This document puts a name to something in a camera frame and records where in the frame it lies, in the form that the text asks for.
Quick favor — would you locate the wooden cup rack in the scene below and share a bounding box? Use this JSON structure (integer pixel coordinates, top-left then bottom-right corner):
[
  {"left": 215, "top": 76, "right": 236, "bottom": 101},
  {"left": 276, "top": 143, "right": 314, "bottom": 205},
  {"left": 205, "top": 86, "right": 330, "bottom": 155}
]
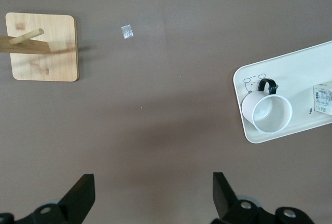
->
[{"left": 0, "top": 12, "right": 79, "bottom": 82}]

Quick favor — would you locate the cream rabbit print tray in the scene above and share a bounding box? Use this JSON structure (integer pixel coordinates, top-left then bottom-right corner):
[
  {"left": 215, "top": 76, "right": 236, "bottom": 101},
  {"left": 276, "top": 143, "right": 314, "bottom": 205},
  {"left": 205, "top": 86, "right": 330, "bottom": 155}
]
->
[{"left": 232, "top": 40, "right": 332, "bottom": 144}]

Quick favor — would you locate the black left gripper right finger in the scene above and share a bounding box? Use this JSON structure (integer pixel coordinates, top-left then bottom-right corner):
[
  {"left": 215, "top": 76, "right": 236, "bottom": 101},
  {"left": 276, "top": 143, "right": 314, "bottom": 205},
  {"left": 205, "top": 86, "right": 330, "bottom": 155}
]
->
[{"left": 211, "top": 172, "right": 270, "bottom": 224}]

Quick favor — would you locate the small clear tape patch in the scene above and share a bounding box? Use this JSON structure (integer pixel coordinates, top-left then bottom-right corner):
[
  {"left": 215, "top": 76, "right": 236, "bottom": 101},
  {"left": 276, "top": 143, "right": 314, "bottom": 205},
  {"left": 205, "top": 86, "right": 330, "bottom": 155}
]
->
[{"left": 120, "top": 24, "right": 135, "bottom": 40}]

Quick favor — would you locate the blue white milk carton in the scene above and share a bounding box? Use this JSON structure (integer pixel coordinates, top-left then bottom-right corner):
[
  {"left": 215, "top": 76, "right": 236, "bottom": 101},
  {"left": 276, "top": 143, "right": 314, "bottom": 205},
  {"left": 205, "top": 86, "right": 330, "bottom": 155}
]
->
[{"left": 312, "top": 80, "right": 332, "bottom": 116}]

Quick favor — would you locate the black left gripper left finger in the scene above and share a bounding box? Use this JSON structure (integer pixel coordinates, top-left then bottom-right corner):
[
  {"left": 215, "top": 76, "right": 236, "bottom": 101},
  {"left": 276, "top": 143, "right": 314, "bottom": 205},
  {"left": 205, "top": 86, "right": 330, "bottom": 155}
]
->
[{"left": 25, "top": 174, "right": 95, "bottom": 224}]

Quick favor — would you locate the white cup black handle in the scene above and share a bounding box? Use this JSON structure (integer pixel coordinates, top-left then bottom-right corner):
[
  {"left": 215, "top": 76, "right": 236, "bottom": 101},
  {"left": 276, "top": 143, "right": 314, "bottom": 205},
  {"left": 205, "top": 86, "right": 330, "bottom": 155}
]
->
[{"left": 241, "top": 78, "right": 293, "bottom": 133}]

